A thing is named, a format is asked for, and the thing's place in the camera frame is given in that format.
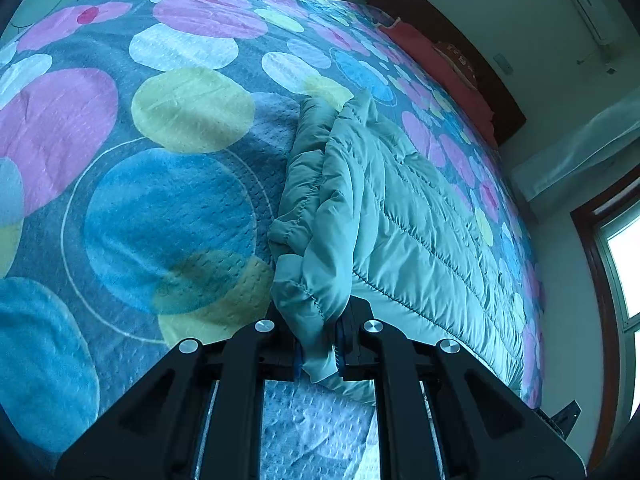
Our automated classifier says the brown printed pillow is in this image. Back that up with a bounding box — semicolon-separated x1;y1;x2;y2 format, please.
432;41;478;86

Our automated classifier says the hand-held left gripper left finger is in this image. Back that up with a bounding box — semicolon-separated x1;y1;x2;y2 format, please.
55;305;303;480

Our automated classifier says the circle-patterned bedspread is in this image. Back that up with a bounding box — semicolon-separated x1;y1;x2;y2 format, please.
0;0;546;480

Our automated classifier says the large wood-framed window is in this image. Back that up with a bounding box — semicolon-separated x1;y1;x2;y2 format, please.
570;175;640;461

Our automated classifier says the red pillow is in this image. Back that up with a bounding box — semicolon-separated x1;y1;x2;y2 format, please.
382;20;498;133

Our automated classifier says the dark angular object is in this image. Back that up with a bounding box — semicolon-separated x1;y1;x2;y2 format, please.
537;401;582;436

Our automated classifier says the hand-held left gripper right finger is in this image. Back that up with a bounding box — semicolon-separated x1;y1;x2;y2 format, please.
334;296;587;480

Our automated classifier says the dark wooden headboard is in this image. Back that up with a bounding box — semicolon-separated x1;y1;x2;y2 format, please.
370;0;527;148

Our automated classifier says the teal quilted blanket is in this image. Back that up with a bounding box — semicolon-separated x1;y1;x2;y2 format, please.
268;87;526;401

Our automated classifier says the white air conditioner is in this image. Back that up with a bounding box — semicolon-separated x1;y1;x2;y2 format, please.
542;0;621;44

